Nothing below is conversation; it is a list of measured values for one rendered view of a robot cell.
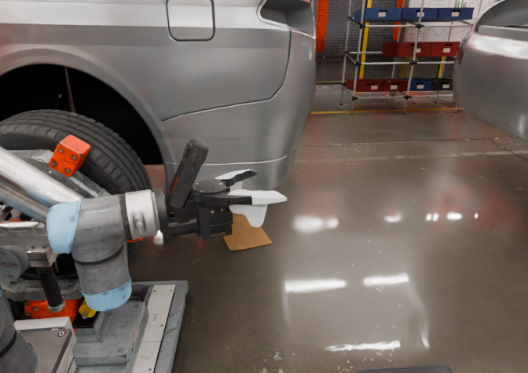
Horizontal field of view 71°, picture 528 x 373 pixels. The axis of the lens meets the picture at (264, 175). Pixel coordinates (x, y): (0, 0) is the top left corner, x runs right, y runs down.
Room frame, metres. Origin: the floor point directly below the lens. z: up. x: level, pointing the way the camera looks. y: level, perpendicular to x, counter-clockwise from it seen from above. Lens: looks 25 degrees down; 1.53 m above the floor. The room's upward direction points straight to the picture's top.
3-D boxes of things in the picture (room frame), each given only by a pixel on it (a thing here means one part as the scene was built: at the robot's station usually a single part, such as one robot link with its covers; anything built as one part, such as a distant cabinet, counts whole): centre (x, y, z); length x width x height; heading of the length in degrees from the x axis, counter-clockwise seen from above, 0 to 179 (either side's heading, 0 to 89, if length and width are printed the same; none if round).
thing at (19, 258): (0.93, 0.76, 0.85); 0.21 x 0.14 x 0.14; 2
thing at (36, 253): (0.80, 0.58, 0.93); 0.09 x 0.05 x 0.05; 2
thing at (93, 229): (0.48, 0.27, 1.21); 0.11 x 0.08 x 0.09; 110
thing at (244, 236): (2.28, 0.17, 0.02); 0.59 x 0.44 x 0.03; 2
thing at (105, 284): (0.50, 0.27, 1.12); 0.11 x 0.08 x 0.11; 20
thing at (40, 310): (1.04, 0.76, 0.48); 0.16 x 0.12 x 0.17; 2
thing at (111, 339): (1.17, 0.77, 0.32); 0.40 x 0.30 x 0.28; 92
